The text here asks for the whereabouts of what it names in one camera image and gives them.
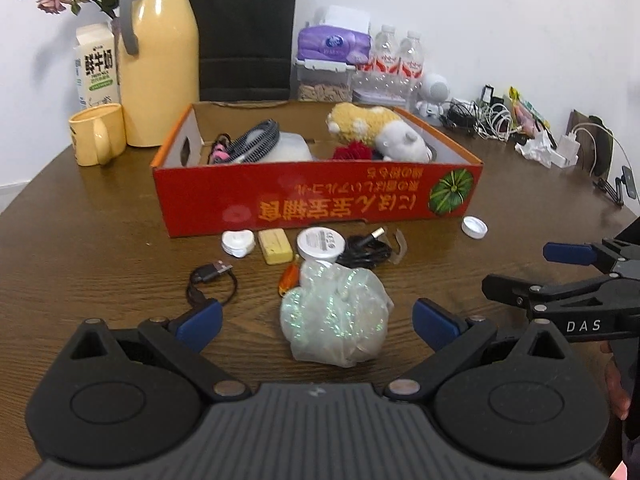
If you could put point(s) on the yellow eraser block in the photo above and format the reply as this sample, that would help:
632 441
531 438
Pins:
275 246

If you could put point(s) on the white power strip charger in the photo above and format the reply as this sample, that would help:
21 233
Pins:
596 149

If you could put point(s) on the round white tin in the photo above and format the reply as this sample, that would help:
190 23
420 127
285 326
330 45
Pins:
320 243

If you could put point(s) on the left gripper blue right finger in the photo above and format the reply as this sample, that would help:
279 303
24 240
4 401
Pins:
436 326

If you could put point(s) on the purple tissue pack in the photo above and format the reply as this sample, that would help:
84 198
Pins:
337 34

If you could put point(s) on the water bottle left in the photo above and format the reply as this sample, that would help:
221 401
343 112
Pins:
374 81

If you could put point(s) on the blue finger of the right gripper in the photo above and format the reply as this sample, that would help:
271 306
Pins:
577 254

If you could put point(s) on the water bottle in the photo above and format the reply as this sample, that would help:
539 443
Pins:
374 81
411 62

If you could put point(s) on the white milk carton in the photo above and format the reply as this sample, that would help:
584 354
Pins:
95 65

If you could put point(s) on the red fabric rose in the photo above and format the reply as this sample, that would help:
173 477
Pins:
355 150

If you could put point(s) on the yellow white plush sheep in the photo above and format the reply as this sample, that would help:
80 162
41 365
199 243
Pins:
379 129

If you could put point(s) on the black paper bag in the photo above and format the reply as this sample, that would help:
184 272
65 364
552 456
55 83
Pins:
245 49

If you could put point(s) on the small orange object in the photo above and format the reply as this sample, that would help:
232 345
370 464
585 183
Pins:
289 278

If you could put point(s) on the white robot toy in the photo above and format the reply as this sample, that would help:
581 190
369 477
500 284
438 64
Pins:
433 94

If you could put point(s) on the white bottle cap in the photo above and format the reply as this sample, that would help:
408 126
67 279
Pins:
474 228

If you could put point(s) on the red cardboard box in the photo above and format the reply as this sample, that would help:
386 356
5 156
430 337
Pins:
200 199

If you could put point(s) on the small white earbud case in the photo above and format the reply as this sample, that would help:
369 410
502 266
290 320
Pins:
238 244

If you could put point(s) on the person right hand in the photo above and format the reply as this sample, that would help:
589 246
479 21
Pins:
619 398

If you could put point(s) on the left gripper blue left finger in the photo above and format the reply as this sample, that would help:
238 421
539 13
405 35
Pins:
197 328

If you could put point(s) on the yellow thermos jug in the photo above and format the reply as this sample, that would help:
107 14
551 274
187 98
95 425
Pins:
158 67

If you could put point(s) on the water bottle middle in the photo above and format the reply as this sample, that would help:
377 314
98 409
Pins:
411 62

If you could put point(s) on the translucent plastic box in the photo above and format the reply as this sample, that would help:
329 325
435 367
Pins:
291 147

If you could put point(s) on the crumpled white paper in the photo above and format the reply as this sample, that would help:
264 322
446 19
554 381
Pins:
538 149

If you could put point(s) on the colourful snack packet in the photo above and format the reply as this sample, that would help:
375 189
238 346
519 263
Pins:
528 120

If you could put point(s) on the iridescent plastic bag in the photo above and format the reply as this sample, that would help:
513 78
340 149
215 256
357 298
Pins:
336 316

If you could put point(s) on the yellow mug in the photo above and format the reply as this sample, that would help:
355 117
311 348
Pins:
98 134

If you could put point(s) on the clear snack container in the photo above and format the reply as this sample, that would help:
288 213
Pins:
324 81

